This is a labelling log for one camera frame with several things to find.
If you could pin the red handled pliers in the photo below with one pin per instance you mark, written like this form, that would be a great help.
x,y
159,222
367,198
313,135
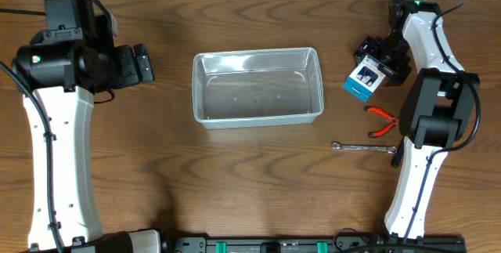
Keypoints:
x,y
388,121

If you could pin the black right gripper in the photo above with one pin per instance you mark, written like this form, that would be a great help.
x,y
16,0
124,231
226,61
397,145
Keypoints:
x,y
400,70

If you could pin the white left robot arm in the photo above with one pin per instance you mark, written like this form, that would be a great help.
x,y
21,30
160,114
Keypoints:
x,y
59,80

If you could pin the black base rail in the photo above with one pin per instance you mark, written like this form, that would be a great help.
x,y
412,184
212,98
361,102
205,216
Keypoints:
x,y
341,243

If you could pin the silver combination wrench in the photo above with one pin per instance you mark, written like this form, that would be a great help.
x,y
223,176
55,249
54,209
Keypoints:
x,y
385,149

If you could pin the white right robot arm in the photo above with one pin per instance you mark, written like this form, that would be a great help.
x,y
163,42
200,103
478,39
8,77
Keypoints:
x,y
441,113

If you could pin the teal white screw box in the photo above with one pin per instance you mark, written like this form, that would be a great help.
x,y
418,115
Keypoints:
x,y
364,80

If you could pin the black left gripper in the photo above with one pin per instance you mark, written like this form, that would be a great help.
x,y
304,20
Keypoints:
x,y
131,66

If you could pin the clear plastic container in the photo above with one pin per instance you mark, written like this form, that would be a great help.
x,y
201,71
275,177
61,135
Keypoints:
x,y
252,88

